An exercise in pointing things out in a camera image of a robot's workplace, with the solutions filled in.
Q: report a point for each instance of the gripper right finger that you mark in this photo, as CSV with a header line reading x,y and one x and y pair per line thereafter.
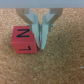
x,y
48,20

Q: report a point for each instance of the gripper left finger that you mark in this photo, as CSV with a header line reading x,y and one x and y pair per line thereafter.
x,y
34,20

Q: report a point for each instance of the pink block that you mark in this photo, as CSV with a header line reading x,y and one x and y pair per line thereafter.
x,y
22,38

